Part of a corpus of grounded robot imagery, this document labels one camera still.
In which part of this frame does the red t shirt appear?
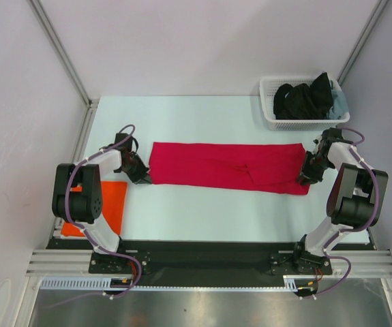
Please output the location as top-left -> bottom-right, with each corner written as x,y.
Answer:
149,142 -> 310,196

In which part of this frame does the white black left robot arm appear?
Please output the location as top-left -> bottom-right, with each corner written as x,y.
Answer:
52,132 -> 152,273

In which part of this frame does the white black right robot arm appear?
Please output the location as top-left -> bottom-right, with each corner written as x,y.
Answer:
291,127 -> 389,275

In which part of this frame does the folded orange t shirt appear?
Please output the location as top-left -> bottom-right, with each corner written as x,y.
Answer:
61,181 -> 127,239

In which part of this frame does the black garment in basket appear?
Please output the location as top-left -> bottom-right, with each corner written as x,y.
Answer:
273,72 -> 333,120

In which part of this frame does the light blue garment in basket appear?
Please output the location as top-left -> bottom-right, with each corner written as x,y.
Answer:
327,80 -> 349,120

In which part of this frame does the white perforated plastic basket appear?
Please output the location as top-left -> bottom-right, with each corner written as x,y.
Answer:
259,72 -> 350,131

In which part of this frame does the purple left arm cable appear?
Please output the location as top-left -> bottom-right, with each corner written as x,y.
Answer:
64,124 -> 145,300

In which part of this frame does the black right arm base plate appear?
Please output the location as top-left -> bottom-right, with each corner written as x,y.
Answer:
269,251 -> 333,276

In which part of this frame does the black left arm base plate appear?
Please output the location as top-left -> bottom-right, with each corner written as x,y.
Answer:
88,250 -> 153,275

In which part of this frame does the aluminium front frame rail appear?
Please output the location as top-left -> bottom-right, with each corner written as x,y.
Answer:
27,249 -> 392,278

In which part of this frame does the white slotted cable duct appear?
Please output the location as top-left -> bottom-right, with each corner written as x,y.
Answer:
40,276 -> 318,292

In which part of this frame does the aluminium right corner post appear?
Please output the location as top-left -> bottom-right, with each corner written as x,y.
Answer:
337,0 -> 391,86

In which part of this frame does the aluminium corner post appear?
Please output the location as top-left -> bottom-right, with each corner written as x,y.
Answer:
337,0 -> 391,86
27,0 -> 92,108

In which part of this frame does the aluminium left corner post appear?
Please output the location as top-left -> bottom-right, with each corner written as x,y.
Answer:
27,0 -> 92,108

